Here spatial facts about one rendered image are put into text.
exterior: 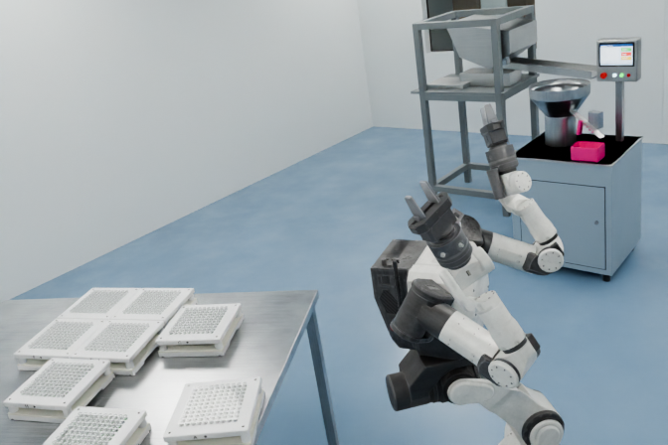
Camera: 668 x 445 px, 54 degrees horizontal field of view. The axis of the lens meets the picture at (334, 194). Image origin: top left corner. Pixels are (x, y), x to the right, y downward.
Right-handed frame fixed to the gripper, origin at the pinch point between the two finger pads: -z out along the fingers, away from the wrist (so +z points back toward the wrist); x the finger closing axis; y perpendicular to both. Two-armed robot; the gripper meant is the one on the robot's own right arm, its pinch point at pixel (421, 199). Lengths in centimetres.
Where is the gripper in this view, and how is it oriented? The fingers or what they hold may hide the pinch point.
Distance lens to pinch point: 150.6
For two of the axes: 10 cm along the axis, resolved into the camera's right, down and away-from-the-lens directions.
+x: 6.7, -6.5, 3.6
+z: 5.1, 7.6, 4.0
